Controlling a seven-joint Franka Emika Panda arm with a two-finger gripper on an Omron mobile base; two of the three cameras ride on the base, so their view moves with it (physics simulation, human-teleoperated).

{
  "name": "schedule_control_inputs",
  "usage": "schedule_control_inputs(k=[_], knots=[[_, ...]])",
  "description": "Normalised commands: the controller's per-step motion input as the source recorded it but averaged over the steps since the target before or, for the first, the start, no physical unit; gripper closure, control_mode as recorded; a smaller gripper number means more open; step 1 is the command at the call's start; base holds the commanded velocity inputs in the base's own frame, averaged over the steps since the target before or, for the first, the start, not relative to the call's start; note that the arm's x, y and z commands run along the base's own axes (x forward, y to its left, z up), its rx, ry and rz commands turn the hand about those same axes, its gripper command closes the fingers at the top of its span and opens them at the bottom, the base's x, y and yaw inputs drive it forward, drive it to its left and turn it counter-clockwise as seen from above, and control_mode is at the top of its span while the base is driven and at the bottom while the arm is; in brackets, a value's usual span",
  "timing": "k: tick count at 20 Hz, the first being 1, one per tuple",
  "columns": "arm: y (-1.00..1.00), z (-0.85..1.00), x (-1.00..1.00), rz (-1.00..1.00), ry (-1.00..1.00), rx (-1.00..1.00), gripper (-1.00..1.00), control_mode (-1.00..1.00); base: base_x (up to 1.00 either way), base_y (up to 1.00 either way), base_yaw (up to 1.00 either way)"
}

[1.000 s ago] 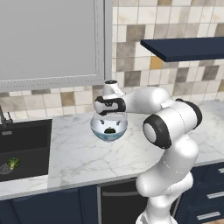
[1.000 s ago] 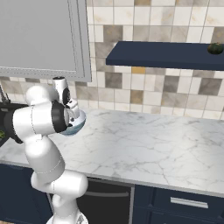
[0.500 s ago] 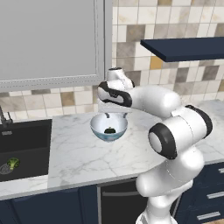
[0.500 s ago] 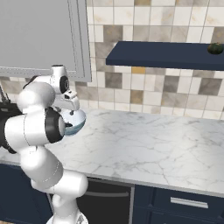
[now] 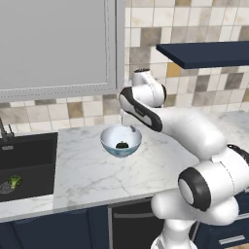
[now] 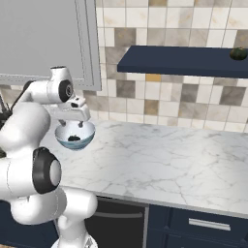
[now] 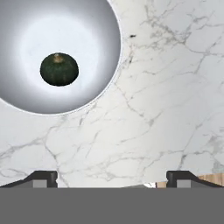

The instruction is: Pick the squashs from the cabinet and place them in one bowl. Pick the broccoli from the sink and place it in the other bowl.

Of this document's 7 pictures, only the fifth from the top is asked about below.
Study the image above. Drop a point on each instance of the dark blue drawer front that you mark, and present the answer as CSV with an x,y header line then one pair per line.
x,y
223,236

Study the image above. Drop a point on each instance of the black sink basin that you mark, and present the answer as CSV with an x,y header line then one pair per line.
x,y
29,162

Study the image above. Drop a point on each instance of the grey wall cabinet door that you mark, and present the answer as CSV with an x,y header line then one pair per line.
x,y
52,42

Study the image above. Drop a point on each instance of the dark metal tap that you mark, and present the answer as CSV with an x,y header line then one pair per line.
x,y
5,133

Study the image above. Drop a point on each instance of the dark blue wall shelf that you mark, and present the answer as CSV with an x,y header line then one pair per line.
x,y
207,53

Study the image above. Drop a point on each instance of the grey sink drain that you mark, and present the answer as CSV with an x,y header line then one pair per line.
x,y
4,188

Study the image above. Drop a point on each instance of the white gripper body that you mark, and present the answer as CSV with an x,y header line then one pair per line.
x,y
122,117

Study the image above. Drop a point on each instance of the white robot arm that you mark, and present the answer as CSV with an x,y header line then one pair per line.
x,y
194,129

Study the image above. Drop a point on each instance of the white and blue bowl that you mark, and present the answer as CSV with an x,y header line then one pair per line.
x,y
113,137

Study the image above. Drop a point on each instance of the dark blue base cabinet door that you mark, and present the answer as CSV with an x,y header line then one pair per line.
x,y
55,230

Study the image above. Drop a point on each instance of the green broccoli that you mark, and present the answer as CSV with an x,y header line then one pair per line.
x,y
14,182

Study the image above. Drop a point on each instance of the black dishwasher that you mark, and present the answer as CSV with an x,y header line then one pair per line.
x,y
133,230

